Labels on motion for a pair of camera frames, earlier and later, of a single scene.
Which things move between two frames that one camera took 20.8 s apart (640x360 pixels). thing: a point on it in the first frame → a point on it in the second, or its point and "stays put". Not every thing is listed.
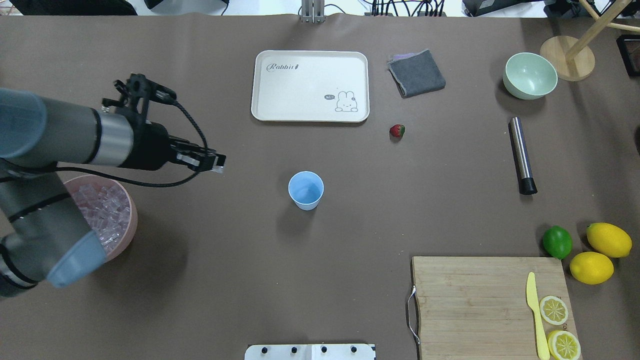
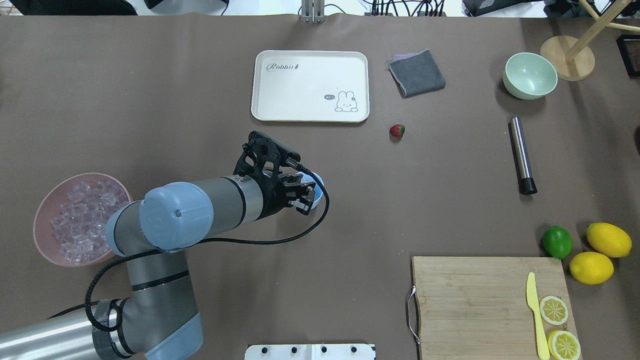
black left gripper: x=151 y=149 → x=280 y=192
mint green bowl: x=528 y=76 stays put
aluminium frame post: x=313 y=11 stays put
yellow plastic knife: x=544 y=353 stays put
